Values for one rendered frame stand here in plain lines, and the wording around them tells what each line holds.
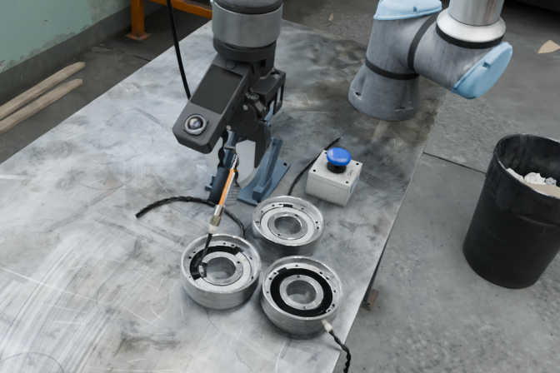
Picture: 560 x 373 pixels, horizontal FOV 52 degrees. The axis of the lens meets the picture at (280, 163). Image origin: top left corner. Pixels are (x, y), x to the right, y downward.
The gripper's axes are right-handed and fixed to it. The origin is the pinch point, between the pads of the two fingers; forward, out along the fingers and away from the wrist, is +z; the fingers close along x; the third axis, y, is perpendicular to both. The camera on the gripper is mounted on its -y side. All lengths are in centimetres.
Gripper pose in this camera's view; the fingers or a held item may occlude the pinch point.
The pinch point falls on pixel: (228, 179)
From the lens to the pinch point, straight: 76.1
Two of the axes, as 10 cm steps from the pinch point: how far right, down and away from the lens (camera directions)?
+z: -1.0, 7.6, 6.4
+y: 4.1, -5.6, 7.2
